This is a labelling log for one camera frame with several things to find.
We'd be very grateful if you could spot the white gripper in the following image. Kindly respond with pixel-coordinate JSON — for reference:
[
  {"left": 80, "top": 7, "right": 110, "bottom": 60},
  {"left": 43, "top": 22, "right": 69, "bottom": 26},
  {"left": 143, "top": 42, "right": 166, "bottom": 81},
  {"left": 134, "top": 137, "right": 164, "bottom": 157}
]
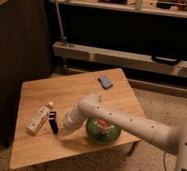
[{"left": 59, "top": 115, "right": 78, "bottom": 136}]

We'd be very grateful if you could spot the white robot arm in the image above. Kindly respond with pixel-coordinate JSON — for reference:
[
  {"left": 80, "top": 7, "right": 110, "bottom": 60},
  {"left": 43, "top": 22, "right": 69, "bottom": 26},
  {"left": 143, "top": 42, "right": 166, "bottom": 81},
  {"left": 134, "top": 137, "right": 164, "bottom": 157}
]
[{"left": 62, "top": 93, "right": 187, "bottom": 171}]

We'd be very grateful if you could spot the green saucer plate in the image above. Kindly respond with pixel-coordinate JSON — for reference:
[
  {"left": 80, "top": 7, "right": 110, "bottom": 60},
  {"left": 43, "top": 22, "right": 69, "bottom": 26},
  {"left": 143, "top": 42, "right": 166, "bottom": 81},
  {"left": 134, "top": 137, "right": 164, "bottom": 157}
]
[{"left": 86, "top": 118, "right": 121, "bottom": 144}]

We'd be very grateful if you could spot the cup with food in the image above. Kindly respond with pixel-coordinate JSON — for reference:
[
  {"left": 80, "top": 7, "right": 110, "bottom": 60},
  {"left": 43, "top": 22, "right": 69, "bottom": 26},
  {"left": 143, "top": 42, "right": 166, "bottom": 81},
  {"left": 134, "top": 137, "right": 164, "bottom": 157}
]
[{"left": 96, "top": 119, "right": 113, "bottom": 134}]

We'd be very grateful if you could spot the wooden low table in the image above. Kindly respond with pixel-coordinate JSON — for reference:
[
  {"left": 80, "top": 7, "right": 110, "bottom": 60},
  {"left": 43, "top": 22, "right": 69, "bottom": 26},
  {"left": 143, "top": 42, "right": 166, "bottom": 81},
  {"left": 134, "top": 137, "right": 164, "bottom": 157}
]
[{"left": 10, "top": 68, "right": 144, "bottom": 169}]

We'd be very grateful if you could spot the white bottle lying down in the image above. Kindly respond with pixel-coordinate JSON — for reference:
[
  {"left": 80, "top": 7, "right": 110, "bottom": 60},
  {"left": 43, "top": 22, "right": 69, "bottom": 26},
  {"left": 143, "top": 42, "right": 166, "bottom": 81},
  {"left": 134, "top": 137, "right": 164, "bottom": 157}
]
[{"left": 26, "top": 101, "right": 53, "bottom": 135}]

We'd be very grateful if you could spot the blue sponge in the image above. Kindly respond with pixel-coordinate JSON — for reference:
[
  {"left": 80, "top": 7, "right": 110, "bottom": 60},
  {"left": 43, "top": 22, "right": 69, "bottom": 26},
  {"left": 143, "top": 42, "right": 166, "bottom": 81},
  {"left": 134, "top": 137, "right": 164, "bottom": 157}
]
[{"left": 98, "top": 75, "right": 113, "bottom": 89}]

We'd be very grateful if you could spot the metal stand pole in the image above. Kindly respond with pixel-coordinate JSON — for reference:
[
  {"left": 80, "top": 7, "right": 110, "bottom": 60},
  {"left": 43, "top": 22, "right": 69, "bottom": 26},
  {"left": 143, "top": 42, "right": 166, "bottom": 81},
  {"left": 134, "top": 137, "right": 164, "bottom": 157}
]
[{"left": 55, "top": 0, "right": 73, "bottom": 47}]

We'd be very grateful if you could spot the dark wooden cabinet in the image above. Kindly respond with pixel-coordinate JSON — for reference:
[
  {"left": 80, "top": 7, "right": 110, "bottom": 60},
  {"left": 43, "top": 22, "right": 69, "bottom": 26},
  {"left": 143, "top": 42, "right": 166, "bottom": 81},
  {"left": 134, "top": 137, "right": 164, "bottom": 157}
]
[{"left": 0, "top": 0, "right": 52, "bottom": 147}]

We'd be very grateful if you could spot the long wooden shelf beam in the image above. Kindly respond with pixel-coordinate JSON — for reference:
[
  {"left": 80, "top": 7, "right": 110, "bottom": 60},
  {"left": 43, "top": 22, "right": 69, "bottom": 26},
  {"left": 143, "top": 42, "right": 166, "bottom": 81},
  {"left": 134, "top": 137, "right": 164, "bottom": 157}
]
[{"left": 53, "top": 42, "right": 187, "bottom": 78}]

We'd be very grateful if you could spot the upper wooden shelf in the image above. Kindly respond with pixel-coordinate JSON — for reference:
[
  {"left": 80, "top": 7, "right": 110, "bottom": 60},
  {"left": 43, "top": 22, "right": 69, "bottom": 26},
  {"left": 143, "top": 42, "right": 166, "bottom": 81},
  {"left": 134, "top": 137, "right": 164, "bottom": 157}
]
[{"left": 49, "top": 0, "right": 187, "bottom": 19}]

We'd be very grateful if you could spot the black handle on beam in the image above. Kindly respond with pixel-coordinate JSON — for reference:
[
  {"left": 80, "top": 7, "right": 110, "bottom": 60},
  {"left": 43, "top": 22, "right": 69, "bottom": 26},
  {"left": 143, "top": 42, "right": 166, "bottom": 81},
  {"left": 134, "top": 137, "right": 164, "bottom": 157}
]
[{"left": 151, "top": 56, "right": 180, "bottom": 65}]

